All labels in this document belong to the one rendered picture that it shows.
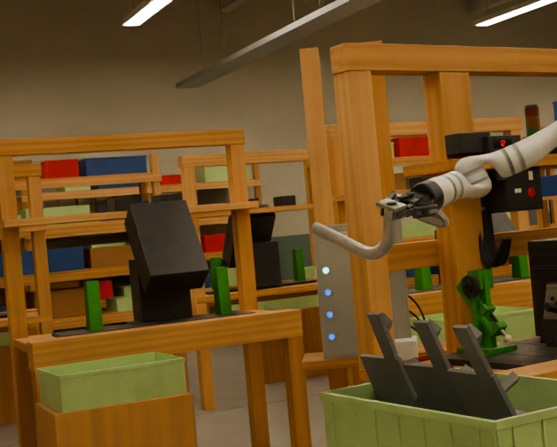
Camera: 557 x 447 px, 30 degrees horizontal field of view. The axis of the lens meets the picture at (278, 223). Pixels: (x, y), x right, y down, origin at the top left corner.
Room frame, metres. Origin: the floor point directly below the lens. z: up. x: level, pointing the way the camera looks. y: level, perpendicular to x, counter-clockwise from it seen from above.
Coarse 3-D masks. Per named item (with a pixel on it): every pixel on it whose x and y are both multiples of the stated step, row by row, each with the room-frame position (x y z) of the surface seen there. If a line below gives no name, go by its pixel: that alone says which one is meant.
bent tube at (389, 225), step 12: (384, 204) 2.29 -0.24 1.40; (396, 204) 2.29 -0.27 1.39; (384, 216) 2.31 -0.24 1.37; (312, 228) 2.49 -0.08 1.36; (324, 228) 2.47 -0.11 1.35; (384, 228) 2.32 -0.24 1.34; (336, 240) 2.44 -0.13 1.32; (348, 240) 2.42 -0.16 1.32; (384, 240) 2.33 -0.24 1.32; (360, 252) 2.39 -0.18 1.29; (372, 252) 2.37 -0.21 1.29; (384, 252) 2.34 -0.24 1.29
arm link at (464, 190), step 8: (448, 176) 2.42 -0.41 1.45; (456, 176) 2.43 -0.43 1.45; (464, 176) 2.45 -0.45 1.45; (488, 176) 2.50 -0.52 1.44; (456, 184) 2.42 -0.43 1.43; (464, 184) 2.43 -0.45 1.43; (472, 184) 2.48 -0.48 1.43; (480, 184) 2.48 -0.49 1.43; (488, 184) 2.49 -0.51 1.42; (456, 192) 2.42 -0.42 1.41; (464, 192) 2.44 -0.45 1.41; (472, 192) 2.46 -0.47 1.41; (480, 192) 2.48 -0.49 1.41; (488, 192) 2.50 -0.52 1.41
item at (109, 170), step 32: (64, 160) 9.64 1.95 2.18; (96, 160) 9.76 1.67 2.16; (128, 160) 9.90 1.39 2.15; (160, 192) 9.98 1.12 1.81; (64, 224) 9.59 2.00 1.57; (96, 224) 9.66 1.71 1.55; (0, 256) 9.37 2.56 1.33; (32, 256) 9.48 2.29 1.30; (64, 256) 9.61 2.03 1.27; (96, 256) 9.78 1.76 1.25; (128, 256) 9.90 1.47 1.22; (0, 288) 9.74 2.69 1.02; (64, 288) 9.85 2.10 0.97; (64, 320) 9.56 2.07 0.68; (128, 320) 9.76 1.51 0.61
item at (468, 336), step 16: (464, 336) 2.08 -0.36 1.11; (480, 336) 2.08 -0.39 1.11; (480, 352) 2.08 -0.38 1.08; (480, 368) 2.10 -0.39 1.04; (464, 384) 2.18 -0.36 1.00; (480, 384) 2.13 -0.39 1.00; (496, 384) 2.09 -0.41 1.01; (464, 400) 2.22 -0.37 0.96; (480, 400) 2.17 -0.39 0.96; (496, 400) 2.12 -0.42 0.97; (480, 416) 2.20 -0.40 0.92; (496, 416) 2.15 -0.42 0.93; (512, 416) 2.10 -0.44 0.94
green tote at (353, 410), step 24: (528, 384) 2.44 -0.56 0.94; (552, 384) 2.37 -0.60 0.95; (336, 408) 2.43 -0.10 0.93; (360, 408) 2.35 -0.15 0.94; (384, 408) 2.26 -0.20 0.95; (408, 408) 2.18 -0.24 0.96; (528, 408) 2.45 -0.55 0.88; (552, 408) 2.04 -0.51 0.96; (336, 432) 2.44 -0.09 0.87; (360, 432) 2.35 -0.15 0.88; (384, 432) 2.27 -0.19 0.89; (408, 432) 2.20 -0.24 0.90; (432, 432) 2.13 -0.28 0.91; (456, 432) 2.06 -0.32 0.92; (480, 432) 2.00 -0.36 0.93; (504, 432) 1.97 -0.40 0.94; (528, 432) 2.01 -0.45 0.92; (552, 432) 2.04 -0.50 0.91
